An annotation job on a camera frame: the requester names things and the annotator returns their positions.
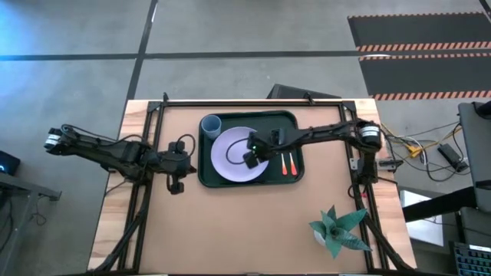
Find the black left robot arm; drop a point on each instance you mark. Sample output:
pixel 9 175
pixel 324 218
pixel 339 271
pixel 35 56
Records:
pixel 115 153

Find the black keyboard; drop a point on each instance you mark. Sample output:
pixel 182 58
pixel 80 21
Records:
pixel 472 262

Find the white plant pot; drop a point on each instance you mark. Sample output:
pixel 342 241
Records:
pixel 318 238

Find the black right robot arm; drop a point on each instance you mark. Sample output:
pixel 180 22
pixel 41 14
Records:
pixel 326 132

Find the black device blue light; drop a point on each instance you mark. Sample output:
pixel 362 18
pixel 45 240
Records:
pixel 7 163

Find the dark green plastic tray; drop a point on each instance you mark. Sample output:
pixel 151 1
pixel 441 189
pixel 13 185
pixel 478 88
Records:
pixel 238 117

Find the black mat orange striped edge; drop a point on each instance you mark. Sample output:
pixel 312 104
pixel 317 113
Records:
pixel 418 28
pixel 426 74

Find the black power adapter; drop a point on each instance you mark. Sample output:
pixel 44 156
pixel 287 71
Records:
pixel 452 156

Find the black metal rig frame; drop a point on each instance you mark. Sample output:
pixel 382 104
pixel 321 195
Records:
pixel 249 103

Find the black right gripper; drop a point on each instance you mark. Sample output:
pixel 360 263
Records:
pixel 262 147

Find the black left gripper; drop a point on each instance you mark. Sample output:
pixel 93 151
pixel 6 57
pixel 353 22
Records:
pixel 174 165

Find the grey side table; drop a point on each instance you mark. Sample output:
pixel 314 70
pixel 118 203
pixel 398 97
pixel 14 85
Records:
pixel 19 191

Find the lilac round plate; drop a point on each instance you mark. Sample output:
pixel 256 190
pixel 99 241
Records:
pixel 238 170

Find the black monitor behind table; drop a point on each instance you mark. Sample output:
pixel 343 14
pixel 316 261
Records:
pixel 295 93

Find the grey desk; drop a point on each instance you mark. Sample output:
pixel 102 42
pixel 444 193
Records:
pixel 477 145

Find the green artificial plant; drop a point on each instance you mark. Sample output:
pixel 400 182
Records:
pixel 337 232

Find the blue plastic cup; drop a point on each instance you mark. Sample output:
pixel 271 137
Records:
pixel 211 128

